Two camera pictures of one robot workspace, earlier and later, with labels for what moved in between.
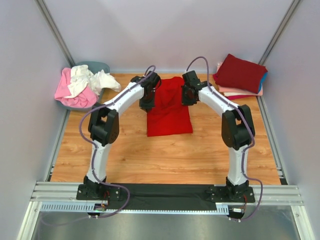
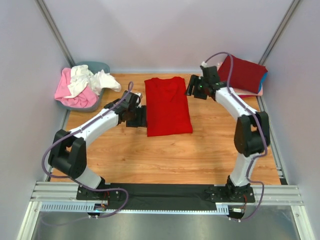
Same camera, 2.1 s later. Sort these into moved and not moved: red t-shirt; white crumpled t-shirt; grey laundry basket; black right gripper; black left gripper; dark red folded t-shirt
Moved: black left gripper; black right gripper
Not moved: dark red folded t-shirt; white crumpled t-shirt; red t-shirt; grey laundry basket
